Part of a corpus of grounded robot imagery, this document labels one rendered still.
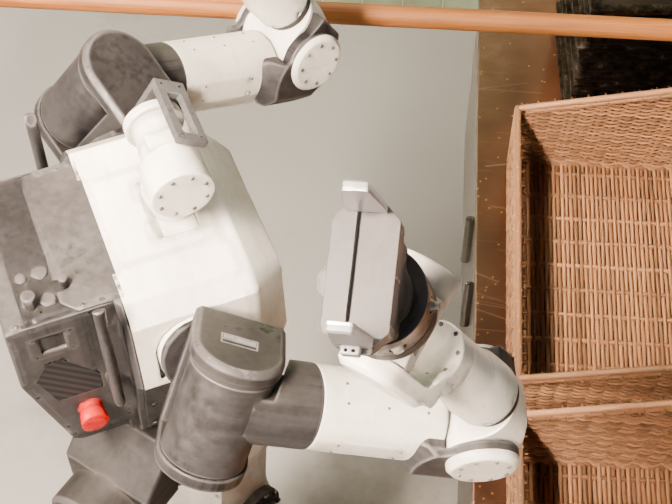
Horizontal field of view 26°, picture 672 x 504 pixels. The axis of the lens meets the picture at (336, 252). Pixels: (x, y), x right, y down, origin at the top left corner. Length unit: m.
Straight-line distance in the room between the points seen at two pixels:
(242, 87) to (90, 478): 0.51
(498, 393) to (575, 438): 0.80
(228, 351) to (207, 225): 0.17
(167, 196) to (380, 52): 2.18
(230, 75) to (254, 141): 1.64
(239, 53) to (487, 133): 0.97
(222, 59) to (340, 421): 0.52
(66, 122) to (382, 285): 0.68
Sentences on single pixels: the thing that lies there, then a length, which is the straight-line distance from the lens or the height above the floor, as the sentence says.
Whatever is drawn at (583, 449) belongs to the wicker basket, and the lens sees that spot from 2.28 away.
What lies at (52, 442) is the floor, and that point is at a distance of 3.03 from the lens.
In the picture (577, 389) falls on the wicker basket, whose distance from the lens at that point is 2.25.
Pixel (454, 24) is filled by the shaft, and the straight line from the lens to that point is 2.01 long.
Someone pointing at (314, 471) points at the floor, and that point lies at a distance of 2.94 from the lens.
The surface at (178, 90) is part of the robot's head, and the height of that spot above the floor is 1.51.
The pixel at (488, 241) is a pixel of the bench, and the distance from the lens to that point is 2.54.
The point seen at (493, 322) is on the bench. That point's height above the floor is 0.58.
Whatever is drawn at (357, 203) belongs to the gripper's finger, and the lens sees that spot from 1.13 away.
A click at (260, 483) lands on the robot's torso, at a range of 2.18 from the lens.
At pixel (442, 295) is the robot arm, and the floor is 1.54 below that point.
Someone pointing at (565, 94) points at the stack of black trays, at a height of 0.63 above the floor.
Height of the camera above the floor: 2.63
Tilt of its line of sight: 55 degrees down
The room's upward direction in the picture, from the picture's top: straight up
